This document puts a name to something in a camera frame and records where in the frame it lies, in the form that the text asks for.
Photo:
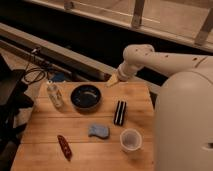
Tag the clear plastic bottle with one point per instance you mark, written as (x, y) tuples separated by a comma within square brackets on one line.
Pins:
[(54, 94)]

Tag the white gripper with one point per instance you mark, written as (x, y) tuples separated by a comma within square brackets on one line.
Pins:
[(125, 72)]

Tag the red pocket knife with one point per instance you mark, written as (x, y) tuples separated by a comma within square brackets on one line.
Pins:
[(65, 147)]

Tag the black chair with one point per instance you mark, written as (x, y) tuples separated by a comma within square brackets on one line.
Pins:
[(12, 99)]

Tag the clear plastic cup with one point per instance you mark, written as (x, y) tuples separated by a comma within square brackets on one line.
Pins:
[(130, 140)]

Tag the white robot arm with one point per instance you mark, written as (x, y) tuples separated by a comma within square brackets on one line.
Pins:
[(183, 120)]

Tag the blue sponge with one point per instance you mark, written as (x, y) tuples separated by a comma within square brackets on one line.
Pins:
[(99, 131)]

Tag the dark blue bowl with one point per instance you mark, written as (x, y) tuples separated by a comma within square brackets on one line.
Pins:
[(85, 97)]

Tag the black white striped box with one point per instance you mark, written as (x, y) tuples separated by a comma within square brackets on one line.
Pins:
[(120, 113)]

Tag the blue object behind table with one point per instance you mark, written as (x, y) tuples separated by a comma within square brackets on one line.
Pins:
[(60, 77)]

